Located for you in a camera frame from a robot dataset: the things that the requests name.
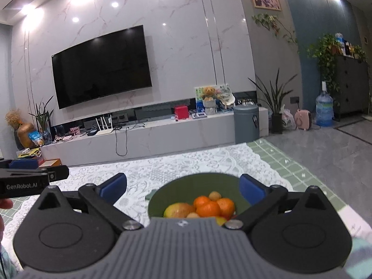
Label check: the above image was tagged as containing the teddy bear toy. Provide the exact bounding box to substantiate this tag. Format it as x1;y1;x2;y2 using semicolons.
201;86;216;101

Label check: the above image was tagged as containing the pink piggy heater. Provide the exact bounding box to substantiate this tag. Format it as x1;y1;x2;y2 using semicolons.
294;110;312;130

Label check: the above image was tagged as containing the white plastic bag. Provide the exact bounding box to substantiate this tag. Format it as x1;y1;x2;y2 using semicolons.
281;105;296;130

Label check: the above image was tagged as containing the white wifi router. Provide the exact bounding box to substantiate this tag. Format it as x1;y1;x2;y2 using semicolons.
95;115;113;135

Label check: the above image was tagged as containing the black power cable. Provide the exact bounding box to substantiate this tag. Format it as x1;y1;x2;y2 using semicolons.
114;121;146;157

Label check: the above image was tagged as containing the orange mandarin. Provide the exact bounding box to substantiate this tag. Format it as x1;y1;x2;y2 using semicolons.
196;201;221;217
193;195;211;210

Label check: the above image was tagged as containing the right back orange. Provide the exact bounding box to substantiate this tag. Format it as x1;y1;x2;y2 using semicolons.
216;198;235;220

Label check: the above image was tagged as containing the blue water jug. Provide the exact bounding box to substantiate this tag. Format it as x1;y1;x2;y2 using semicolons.
316;81;334;127

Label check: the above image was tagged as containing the right brown kiwi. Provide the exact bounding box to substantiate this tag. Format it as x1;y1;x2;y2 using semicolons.
208;191;222;202

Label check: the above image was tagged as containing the yellow-green pear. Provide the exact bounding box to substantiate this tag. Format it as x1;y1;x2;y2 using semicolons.
215;216;227;226

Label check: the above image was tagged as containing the potted long-leaf plant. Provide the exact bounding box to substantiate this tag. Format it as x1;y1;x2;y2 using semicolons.
248;69;298;134

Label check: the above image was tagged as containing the golden vase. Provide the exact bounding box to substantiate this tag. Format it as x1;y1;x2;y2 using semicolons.
5;109;35;149

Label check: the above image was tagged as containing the brown kiwi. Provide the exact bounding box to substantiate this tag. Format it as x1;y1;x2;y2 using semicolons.
208;191;222;202
187;212;200;219

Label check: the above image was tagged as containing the red-green apple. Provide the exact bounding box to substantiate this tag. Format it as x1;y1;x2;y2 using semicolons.
163;203;196;218

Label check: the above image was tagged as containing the orange cardboard box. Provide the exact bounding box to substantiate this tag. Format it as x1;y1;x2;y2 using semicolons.
39;159;62;168

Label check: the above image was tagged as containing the white lace tablecloth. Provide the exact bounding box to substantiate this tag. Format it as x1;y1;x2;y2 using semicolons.
5;142;295;239

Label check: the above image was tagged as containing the white tv cabinet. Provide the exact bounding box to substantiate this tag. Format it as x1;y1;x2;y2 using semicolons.
40;106;270;167

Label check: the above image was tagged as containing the red box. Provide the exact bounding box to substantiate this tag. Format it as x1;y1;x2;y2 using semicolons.
174;105;189;121

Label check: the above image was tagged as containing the person's left hand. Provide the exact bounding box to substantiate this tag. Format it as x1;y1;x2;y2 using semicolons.
0;199;13;241

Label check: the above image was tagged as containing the trailing green plant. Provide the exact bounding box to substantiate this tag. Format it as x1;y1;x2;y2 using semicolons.
307;33;367;99

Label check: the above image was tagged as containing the left potted plant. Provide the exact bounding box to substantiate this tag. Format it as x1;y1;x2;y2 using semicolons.
30;96;54;145

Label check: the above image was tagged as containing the green colander bowl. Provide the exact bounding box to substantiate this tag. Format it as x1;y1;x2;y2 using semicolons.
148;173;250;217

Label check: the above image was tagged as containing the dark drawer cabinet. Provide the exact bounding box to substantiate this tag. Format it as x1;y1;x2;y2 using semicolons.
334;56;369;119

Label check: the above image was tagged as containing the black wall television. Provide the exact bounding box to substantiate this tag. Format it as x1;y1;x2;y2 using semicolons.
51;25;152;109

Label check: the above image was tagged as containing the left brown kiwi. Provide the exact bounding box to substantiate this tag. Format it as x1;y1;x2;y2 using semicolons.
187;212;200;219

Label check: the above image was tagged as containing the grey trash bin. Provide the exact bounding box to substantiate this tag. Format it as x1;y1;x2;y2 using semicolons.
233;104;260;144

